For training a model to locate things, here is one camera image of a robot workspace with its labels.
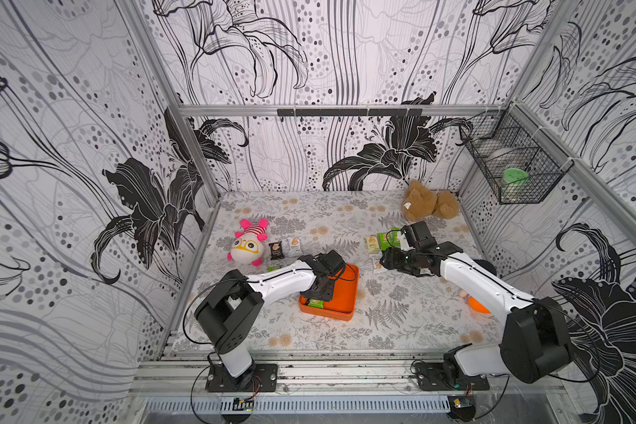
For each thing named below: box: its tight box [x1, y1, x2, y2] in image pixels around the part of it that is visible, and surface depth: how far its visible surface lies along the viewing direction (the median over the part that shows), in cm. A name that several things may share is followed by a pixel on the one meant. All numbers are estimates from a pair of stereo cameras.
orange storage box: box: [298, 263, 360, 322], surface depth 85 cm
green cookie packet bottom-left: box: [308, 298, 325, 310], surface depth 85 cm
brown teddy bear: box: [401, 179, 461, 222], surface depth 107 cm
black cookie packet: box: [268, 241, 285, 261], surface depth 100 cm
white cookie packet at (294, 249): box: [287, 236, 303, 258], surface depth 103 cm
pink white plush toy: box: [227, 217, 270, 267], surface depth 97 cm
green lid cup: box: [502, 167, 530, 183], surface depth 80 cm
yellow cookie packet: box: [363, 234, 381, 254], surface depth 103 cm
